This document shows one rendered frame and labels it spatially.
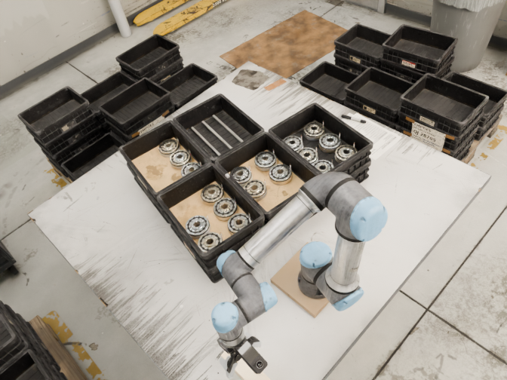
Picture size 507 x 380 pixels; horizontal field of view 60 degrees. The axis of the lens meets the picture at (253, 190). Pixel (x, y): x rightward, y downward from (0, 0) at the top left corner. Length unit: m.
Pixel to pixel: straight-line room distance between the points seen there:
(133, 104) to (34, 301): 1.42
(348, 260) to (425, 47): 2.25
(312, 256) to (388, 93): 1.79
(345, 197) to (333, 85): 2.22
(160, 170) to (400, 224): 1.13
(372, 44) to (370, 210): 2.53
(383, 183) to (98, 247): 1.36
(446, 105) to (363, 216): 1.82
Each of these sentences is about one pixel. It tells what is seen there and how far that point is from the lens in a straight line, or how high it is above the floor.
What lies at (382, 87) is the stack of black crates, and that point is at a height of 0.38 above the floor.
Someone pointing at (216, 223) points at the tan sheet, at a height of 0.83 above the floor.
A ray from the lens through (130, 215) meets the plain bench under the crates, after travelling 2.22.
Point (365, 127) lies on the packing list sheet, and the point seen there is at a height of 0.70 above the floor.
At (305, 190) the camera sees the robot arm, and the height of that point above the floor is 1.33.
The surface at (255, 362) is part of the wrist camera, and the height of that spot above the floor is 1.01.
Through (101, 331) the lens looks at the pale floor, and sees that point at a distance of 2.79.
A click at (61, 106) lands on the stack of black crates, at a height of 0.49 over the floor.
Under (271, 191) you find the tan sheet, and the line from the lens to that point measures 1.95.
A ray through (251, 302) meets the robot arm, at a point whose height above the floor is 1.19.
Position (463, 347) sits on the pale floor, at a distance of 2.58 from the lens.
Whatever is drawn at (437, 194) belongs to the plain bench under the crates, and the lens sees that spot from 2.15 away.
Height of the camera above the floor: 2.33
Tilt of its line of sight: 50 degrees down
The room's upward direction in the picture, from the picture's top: 11 degrees counter-clockwise
